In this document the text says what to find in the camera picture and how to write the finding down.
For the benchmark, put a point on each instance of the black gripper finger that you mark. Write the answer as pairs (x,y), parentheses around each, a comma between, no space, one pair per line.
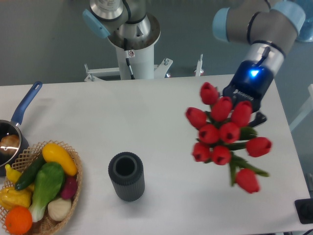
(259,119)

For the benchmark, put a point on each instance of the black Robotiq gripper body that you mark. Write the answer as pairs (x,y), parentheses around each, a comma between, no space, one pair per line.
(249,83)

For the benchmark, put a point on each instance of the red tulip bouquet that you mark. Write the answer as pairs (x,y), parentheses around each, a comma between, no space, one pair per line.
(222,131)

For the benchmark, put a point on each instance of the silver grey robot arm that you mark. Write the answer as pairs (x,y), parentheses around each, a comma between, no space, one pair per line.
(270,27)

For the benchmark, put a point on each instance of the dark grey ribbed vase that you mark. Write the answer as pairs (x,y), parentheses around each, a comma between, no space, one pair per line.
(126,172)

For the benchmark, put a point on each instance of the blue plastic bag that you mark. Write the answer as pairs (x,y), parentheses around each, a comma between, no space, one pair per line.
(306,32)

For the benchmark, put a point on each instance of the black device at edge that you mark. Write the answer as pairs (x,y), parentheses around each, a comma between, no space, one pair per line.
(304,208)

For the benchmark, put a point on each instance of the purple red radish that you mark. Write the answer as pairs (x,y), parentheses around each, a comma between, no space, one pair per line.
(69,189)

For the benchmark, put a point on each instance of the yellow squash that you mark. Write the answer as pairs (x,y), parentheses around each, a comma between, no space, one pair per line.
(53,152)

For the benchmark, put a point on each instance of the green bok choy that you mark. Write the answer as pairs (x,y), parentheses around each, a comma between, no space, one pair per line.
(48,183)

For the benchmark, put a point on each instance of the white garlic bulb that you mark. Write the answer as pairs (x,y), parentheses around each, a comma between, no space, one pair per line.
(59,208)

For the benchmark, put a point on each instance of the woven wicker basket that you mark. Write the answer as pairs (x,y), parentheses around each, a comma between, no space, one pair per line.
(46,226)

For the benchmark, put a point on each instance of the dark green cucumber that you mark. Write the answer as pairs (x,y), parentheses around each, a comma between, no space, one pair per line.
(29,175)

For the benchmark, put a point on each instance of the brown bread roll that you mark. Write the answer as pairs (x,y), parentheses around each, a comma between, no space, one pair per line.
(9,145)

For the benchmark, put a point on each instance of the orange fruit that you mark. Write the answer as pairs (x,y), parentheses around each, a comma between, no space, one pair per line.
(18,221)

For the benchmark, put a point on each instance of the white frame at right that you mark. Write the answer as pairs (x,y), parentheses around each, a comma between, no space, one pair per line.
(303,111)

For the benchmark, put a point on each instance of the white metal base frame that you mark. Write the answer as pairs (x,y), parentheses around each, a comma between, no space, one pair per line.
(160,71)

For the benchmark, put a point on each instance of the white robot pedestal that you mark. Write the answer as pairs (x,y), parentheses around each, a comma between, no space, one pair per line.
(135,47)

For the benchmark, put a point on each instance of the blue handled saucepan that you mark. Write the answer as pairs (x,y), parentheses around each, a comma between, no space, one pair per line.
(12,127)

